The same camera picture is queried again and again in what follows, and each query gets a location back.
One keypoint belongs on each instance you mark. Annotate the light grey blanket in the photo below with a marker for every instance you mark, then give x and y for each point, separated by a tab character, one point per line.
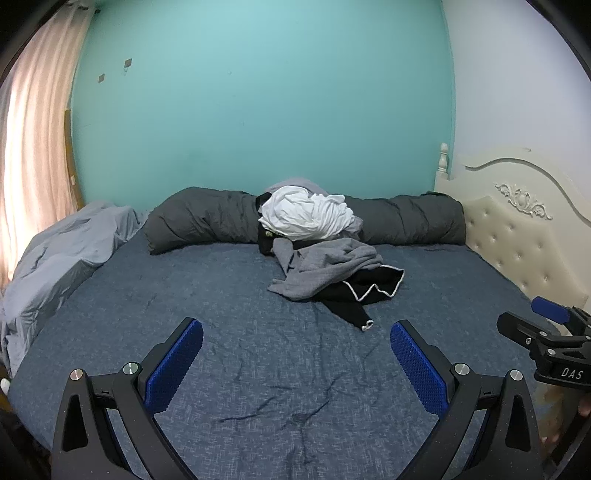
60	258

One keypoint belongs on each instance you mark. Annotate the person's right hand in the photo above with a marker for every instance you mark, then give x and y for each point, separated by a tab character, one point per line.
584	407

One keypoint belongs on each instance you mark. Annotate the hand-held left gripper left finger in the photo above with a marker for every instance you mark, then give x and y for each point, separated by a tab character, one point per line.
175	364

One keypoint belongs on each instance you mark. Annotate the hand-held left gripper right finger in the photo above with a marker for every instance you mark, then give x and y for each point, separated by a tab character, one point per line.
418	369

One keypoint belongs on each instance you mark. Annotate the black pants with white trim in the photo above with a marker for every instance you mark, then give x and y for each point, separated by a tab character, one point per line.
364	281

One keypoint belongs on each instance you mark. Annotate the pink curtain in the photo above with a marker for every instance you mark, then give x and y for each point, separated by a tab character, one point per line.
32	161

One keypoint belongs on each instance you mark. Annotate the lavender garment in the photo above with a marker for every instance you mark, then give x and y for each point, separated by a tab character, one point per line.
300	182

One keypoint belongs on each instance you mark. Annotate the bed with blue sheet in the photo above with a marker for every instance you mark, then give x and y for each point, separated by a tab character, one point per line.
231	346

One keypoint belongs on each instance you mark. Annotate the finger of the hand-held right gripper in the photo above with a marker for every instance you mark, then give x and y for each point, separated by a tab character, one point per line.
521	330
549	309

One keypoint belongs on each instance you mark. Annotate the cream tufted headboard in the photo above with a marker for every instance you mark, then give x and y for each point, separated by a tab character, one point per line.
508	240

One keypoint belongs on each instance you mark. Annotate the white garment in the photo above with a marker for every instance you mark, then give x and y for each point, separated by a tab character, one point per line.
300	212

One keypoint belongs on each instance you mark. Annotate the black garment with yellow label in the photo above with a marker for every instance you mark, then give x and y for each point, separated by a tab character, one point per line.
265	242

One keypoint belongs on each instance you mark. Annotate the wooden window frame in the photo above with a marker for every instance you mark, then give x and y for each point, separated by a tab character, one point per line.
74	161

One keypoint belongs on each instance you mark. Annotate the cream bedpost finial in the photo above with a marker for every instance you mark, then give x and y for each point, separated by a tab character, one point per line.
443	159

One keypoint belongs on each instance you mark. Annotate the grey sweatshirt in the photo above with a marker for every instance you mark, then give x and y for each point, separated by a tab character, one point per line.
318	267

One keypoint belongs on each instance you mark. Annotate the dark grey rolled duvet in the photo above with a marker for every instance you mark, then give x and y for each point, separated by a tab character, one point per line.
198	217

